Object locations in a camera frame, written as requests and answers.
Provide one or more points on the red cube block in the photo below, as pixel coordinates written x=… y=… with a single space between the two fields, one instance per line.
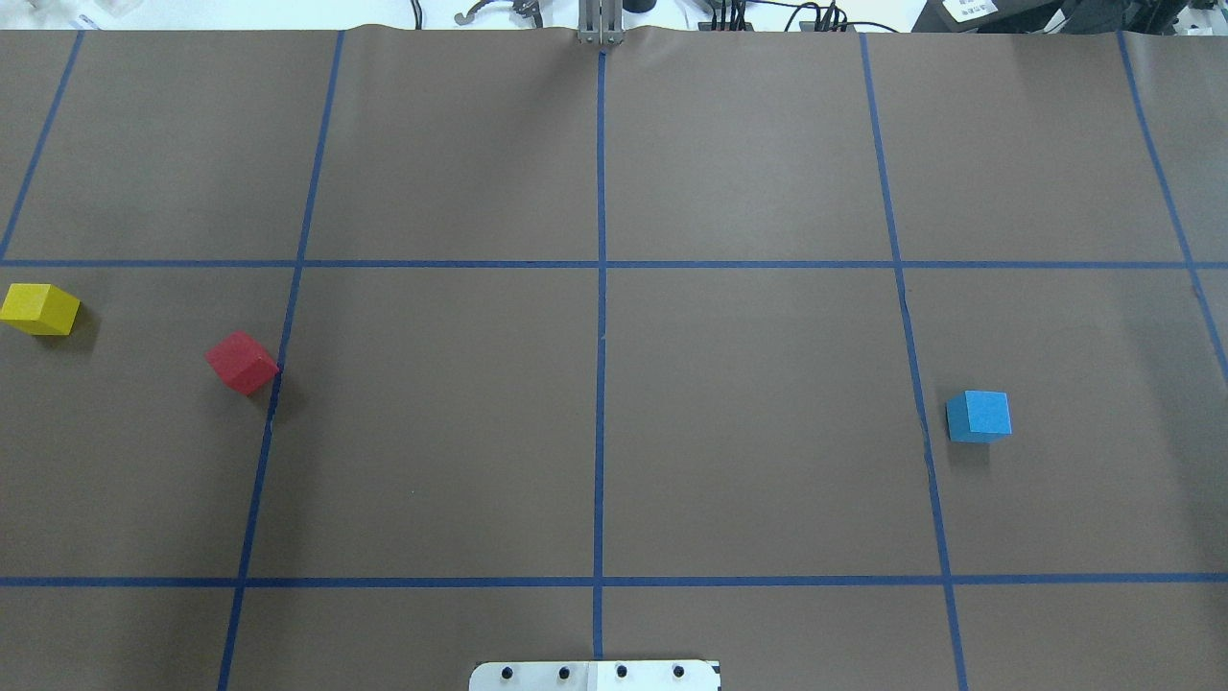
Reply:
x=242 y=363

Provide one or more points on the blue cube block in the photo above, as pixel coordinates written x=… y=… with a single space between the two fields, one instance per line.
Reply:
x=978 y=417

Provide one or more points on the yellow cube block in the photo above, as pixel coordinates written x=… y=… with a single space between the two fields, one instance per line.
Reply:
x=40 y=309

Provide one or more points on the brown paper table cover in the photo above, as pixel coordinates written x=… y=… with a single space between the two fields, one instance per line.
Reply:
x=641 y=352

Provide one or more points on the aluminium frame post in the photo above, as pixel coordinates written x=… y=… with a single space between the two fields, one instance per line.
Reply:
x=600 y=22

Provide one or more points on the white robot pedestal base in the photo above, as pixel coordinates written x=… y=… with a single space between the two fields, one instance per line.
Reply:
x=645 y=674

